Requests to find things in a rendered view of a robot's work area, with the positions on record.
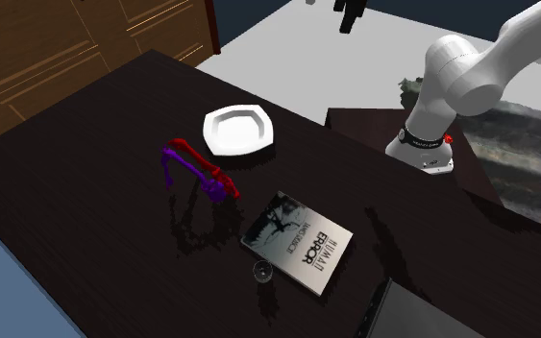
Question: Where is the small clear glass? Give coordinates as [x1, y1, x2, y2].
[252, 259, 275, 285]

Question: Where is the dark patterned robot stand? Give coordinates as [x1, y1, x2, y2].
[324, 77, 541, 235]

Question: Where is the brown wooden wardrobe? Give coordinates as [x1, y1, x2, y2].
[0, 0, 222, 142]

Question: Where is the grey book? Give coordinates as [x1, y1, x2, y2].
[240, 190, 355, 298]

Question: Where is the white square plate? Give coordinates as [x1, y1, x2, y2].
[203, 104, 275, 157]

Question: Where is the dark grey laptop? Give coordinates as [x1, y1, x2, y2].
[354, 277, 486, 338]

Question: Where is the dark wooden table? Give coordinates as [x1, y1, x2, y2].
[0, 48, 541, 338]

